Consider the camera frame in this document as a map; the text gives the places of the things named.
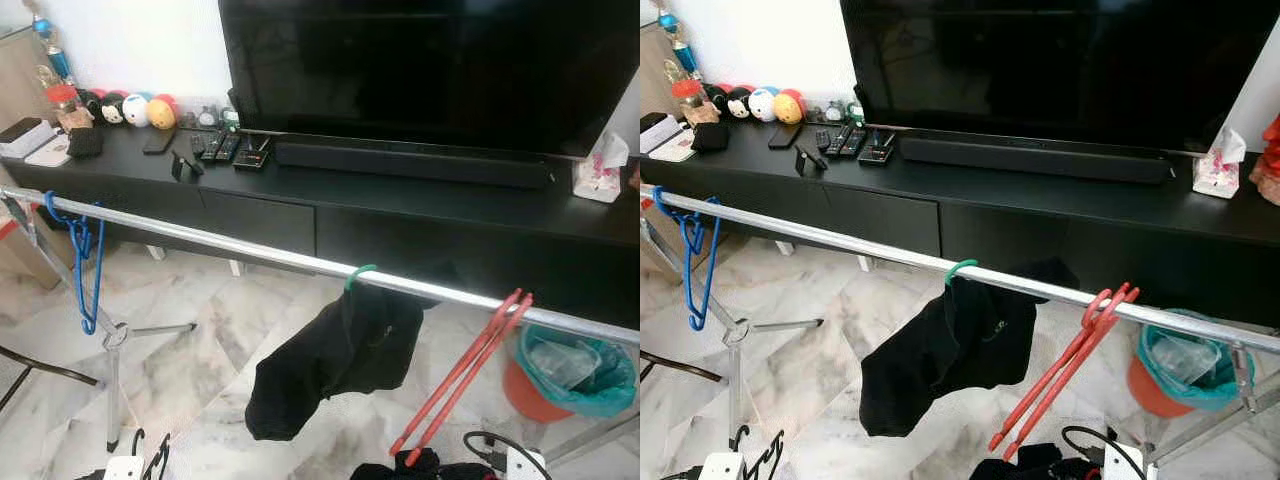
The black plastic hanger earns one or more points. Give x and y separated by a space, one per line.
770 455
160 455

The navy garment red trim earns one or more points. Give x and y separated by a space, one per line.
420 468
1030 465

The blue plastic hanger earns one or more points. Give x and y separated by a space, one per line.
88 322
693 318

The green plastic hanger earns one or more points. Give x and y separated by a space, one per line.
958 265
358 270

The flat white box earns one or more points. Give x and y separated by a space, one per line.
48 152
676 147

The white box black top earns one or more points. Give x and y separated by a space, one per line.
658 130
22 135

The black wallet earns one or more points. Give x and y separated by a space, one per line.
710 138
85 143

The red lid glass jar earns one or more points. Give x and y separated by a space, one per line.
68 108
690 105

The teal plastic bag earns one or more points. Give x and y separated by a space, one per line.
600 390
1215 385

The black red round plush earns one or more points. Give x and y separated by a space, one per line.
717 100
90 105

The light wooden cabinet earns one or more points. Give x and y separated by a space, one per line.
655 80
20 80

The black phone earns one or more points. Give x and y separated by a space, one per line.
785 136
159 141

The white blue round plush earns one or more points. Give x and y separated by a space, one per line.
763 105
137 110

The black remote stand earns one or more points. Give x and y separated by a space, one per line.
810 160
185 165

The blue trophy ornament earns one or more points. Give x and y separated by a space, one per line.
683 55
58 60

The red bucket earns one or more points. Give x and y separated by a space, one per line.
1150 395
525 395

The silver metal clothes rack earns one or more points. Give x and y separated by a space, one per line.
250 249
850 241

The black remote control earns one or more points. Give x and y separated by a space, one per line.
215 147
840 142

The black soundbar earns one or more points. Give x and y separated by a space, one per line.
1030 160
410 165

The green white gadget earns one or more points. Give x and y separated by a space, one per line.
855 113
230 118

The black tray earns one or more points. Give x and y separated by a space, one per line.
252 155
877 150

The black tv console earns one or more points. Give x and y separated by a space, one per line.
380 215
1000 215

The black television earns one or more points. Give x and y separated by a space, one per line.
1050 70
430 70

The black printed t-shirt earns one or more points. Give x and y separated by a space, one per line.
330 360
950 350

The red gold buddha statue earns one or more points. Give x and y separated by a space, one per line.
1270 160

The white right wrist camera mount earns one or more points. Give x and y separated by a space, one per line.
1125 465
527 467

